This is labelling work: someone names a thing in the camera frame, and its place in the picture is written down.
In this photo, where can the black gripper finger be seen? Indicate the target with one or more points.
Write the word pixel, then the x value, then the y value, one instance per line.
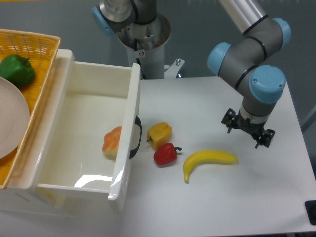
pixel 264 137
pixel 229 120

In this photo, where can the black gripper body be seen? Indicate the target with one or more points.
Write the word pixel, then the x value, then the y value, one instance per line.
pixel 246 125

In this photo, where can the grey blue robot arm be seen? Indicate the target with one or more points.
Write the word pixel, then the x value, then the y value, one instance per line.
pixel 241 66

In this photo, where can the white top drawer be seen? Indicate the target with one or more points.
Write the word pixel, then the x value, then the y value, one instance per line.
pixel 98 99

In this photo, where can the white drawer cabinet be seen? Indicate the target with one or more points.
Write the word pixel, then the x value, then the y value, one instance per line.
pixel 22 193

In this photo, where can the yellow toy banana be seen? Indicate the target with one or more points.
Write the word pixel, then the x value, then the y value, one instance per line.
pixel 206 157

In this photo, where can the yellow toy bell pepper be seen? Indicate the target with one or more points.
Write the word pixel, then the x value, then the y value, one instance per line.
pixel 159 134

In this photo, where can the red toy bell pepper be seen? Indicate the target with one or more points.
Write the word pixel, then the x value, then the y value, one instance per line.
pixel 166 154

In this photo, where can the black corner object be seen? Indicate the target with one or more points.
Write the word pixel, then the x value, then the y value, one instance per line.
pixel 310 206

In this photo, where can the orange woven basket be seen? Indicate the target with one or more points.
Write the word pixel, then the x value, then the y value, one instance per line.
pixel 42 50

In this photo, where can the pink round plate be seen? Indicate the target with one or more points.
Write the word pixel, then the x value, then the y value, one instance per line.
pixel 14 117

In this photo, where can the green toy bell pepper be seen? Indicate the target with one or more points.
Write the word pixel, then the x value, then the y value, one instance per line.
pixel 17 69

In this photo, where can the black drawer handle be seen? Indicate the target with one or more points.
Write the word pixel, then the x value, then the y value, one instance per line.
pixel 137 137

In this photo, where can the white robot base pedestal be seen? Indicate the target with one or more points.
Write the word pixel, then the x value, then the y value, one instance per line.
pixel 145 45

